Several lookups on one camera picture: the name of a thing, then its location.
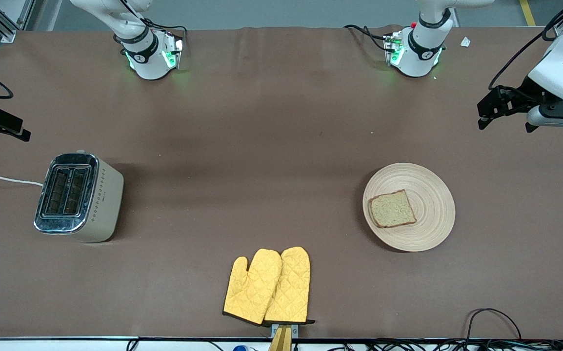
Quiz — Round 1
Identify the round wooden plate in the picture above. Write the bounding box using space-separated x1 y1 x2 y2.
362 163 456 253

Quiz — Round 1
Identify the brown bread slice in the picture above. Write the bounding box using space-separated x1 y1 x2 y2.
368 190 417 229

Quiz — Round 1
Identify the beige chrome two-slot toaster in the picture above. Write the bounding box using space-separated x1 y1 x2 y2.
34 150 124 243

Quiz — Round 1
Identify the brown table cover mat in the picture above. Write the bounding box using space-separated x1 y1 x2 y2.
0 25 563 340

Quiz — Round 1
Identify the yellow quilted oven mitt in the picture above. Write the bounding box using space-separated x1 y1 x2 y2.
263 246 316 325
222 249 283 326

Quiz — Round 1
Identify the black left arm wrist cable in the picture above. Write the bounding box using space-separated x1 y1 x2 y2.
488 0 563 92

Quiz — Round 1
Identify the white toaster power cord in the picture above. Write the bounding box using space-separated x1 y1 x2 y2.
0 174 44 187

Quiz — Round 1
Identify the aluminium frame profile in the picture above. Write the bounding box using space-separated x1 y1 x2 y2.
0 0 36 44

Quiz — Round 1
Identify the black left arm base cable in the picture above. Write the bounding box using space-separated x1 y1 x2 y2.
343 24 392 52

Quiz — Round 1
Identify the black arm base cable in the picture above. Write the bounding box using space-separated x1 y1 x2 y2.
343 24 392 52
141 18 188 50

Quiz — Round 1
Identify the black right arm base cable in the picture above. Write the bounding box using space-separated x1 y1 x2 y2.
141 18 188 50

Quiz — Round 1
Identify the black looped cable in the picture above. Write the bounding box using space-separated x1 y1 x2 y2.
465 308 523 341

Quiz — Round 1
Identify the wooden stick with metal bracket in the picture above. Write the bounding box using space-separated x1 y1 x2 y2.
267 323 300 351

